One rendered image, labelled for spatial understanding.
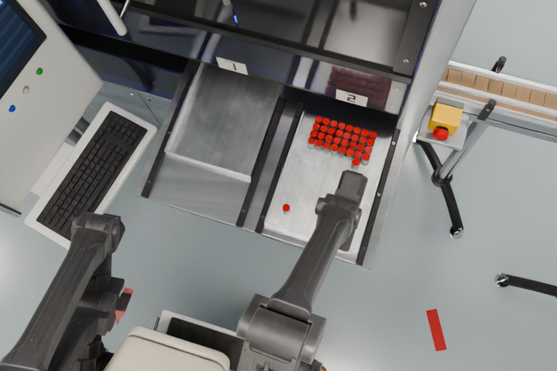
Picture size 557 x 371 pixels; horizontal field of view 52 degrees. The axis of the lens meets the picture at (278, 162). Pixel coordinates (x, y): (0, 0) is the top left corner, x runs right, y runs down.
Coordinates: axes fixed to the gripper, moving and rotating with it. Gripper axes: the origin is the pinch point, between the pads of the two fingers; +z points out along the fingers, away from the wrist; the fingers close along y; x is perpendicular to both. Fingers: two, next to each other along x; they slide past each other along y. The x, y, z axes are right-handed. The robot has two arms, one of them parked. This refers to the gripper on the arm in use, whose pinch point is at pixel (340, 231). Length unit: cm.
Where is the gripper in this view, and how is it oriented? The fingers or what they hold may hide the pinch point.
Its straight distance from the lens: 137.3
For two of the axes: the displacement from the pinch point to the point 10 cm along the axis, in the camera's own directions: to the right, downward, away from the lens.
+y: 3.2, -9.2, 2.3
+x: -9.4, -2.9, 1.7
